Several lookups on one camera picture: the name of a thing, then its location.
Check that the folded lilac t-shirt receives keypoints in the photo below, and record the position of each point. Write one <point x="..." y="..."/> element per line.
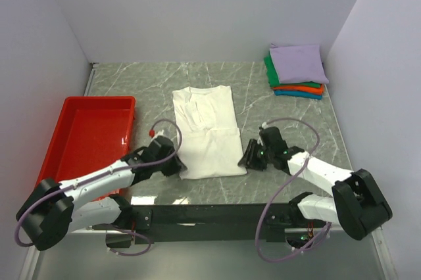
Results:
<point x="297" y="64"/>

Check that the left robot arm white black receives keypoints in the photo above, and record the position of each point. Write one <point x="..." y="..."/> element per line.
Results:
<point x="55" y="209"/>

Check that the folded teal t-shirt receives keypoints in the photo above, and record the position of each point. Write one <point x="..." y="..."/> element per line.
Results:
<point x="296" y="95"/>

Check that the folded green t-shirt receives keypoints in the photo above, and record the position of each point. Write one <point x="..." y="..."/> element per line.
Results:
<point x="274" y="81"/>

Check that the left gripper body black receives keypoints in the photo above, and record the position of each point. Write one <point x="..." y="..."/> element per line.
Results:
<point x="158" y="165"/>

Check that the aluminium frame rail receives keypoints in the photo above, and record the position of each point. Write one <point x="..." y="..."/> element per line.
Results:
<point x="84" y="256"/>

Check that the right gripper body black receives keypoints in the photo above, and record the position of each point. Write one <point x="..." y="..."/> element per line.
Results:
<point x="270" y="154"/>

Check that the black base beam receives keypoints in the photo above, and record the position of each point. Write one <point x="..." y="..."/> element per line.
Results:
<point x="220" y="222"/>

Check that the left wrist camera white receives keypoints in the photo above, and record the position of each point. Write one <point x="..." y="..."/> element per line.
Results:
<point x="153" y="134"/>

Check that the red plastic bin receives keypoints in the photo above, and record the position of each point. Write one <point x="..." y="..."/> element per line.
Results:
<point x="91" y="133"/>

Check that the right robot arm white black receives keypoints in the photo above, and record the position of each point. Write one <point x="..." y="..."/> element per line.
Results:
<point x="354" y="201"/>

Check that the white printed t-shirt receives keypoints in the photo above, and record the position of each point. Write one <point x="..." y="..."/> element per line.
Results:
<point x="211" y="142"/>

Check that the folded orange t-shirt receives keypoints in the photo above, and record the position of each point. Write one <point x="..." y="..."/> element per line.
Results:
<point x="310" y="89"/>

